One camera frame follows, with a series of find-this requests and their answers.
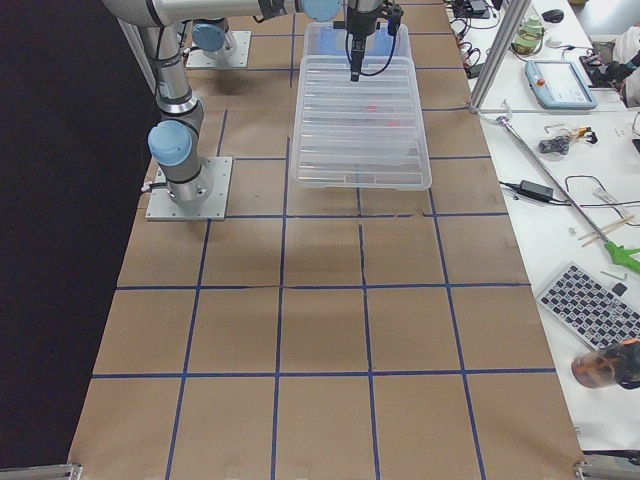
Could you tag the checkered calibration board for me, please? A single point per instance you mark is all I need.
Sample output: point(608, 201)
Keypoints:
point(590, 311)

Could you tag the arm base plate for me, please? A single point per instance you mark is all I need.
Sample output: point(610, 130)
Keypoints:
point(224, 51)
point(206, 197)

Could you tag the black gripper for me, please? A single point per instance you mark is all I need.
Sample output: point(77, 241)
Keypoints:
point(358, 22)

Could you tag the aluminium frame post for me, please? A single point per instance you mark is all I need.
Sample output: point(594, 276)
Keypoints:
point(508, 27)

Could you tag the black power adapter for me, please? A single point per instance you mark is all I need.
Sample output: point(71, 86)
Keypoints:
point(536, 191)

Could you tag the teach pendant tablet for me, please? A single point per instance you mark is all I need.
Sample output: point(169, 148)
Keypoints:
point(558, 85)

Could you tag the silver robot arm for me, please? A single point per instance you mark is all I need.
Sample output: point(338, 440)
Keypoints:
point(173, 142)
point(317, 10)

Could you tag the long metal grabber rod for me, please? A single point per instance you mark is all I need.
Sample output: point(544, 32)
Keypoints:
point(619, 255)

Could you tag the clear plastic box lid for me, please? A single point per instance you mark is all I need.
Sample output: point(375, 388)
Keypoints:
point(337, 143)

